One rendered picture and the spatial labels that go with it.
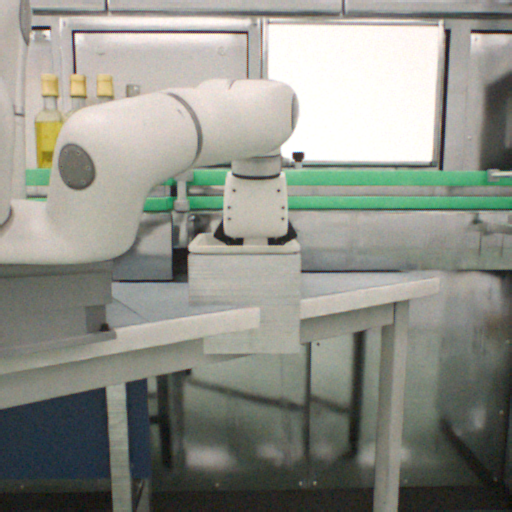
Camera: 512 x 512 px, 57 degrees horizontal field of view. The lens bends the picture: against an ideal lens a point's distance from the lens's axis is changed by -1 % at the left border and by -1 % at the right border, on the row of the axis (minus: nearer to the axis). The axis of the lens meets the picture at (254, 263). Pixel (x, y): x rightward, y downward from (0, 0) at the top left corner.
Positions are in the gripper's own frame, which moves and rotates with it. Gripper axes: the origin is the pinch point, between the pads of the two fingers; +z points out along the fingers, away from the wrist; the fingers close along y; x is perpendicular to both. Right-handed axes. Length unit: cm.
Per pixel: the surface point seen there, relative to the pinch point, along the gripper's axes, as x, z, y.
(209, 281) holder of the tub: 7.0, -0.1, 7.1
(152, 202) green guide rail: -15.1, -6.0, 18.9
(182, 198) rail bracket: -13.3, -7.3, 13.0
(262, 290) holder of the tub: 7.4, 1.2, -0.9
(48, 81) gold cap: -33, -27, 42
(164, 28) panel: -50, -37, 20
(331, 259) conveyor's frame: -19.3, 7.6, -16.8
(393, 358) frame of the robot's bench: -9.0, 25.5, -29.3
